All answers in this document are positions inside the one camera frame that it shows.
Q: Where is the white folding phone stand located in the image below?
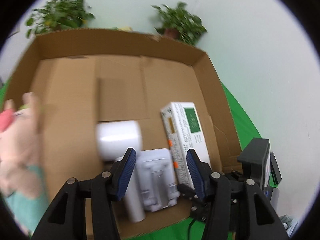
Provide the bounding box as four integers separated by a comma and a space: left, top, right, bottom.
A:
136, 148, 180, 212

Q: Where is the white handheld fan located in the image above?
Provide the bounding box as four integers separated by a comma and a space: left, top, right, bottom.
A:
96, 120, 145, 223

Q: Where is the long brown cardboard box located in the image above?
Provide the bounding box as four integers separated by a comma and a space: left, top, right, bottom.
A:
31, 56, 101, 199

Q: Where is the potted green plant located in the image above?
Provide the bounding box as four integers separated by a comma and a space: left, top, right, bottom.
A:
152, 2, 207, 47
25, 0, 95, 38

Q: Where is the green tablecloth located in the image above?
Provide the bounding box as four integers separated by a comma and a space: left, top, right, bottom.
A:
3, 86, 260, 239

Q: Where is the left potted green plant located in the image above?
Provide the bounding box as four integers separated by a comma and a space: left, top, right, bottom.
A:
25, 0, 95, 38

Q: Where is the large open cardboard tray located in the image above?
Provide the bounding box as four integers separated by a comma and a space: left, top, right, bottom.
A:
3, 28, 243, 239

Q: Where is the black remote on table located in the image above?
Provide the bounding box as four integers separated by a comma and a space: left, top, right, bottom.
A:
271, 152, 282, 185

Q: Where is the white green medicine box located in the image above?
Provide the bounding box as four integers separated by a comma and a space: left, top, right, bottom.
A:
161, 102, 210, 189

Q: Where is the pink pig plush toy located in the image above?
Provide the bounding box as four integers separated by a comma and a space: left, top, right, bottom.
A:
1, 92, 49, 236

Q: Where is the right potted green plant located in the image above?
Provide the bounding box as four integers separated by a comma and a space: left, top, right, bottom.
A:
152, 2, 207, 47

